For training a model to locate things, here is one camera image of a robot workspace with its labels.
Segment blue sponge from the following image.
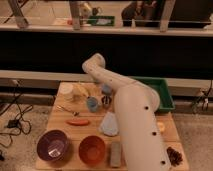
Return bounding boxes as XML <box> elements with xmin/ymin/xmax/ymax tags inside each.
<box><xmin>101</xmin><ymin>84</ymin><xmax>112</xmax><ymax>95</ymax></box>

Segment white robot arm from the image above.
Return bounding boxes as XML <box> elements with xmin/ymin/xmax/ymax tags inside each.
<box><xmin>82</xmin><ymin>53</ymin><xmax>171</xmax><ymax>171</ymax></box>

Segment orange bowl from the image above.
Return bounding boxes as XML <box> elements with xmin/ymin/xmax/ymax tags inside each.
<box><xmin>78</xmin><ymin>135</ymin><xmax>106</xmax><ymax>166</ymax></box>

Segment purple bowl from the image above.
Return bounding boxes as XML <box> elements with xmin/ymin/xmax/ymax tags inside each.
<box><xmin>37</xmin><ymin>130</ymin><xmax>69</xmax><ymax>162</ymax></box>

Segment small metal cup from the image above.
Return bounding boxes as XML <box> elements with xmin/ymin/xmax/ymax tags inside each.
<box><xmin>101</xmin><ymin>96</ymin><xmax>112</xmax><ymax>108</ymax></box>

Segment blue cup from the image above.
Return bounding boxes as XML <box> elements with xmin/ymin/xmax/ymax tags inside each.
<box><xmin>86</xmin><ymin>96</ymin><xmax>99</xmax><ymax>112</ymax></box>

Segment yellow banana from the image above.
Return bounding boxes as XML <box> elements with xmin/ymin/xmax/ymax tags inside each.
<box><xmin>75</xmin><ymin>83</ymin><xmax>90</xmax><ymax>98</ymax></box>

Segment clear plastic cup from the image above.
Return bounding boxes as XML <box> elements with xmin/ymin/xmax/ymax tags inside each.
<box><xmin>59</xmin><ymin>83</ymin><xmax>74</xmax><ymax>101</ymax></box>

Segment light blue cloth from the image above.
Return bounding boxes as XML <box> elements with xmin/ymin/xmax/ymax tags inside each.
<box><xmin>99</xmin><ymin>112</ymin><xmax>119</xmax><ymax>137</ymax></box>

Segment orange carrot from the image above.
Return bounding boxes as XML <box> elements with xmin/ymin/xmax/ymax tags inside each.
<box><xmin>66</xmin><ymin>120</ymin><xmax>90</xmax><ymax>126</ymax></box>

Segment wooden table board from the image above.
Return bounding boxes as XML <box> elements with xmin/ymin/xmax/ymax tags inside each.
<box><xmin>35</xmin><ymin>81</ymin><xmax>190</xmax><ymax>171</ymax></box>

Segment green plastic tray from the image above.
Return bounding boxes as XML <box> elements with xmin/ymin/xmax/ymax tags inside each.
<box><xmin>133</xmin><ymin>76</ymin><xmax>175</xmax><ymax>113</ymax></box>

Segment grey rectangular block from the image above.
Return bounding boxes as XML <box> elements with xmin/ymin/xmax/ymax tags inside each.
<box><xmin>110</xmin><ymin>141</ymin><xmax>121</xmax><ymax>168</ymax></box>

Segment bunch of dark grapes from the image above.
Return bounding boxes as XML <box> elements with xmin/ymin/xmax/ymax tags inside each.
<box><xmin>167</xmin><ymin>147</ymin><xmax>183</xmax><ymax>166</ymax></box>

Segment black cables on floor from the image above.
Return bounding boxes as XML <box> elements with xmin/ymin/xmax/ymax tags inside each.
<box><xmin>0</xmin><ymin>84</ymin><xmax>34</xmax><ymax>161</ymax></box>

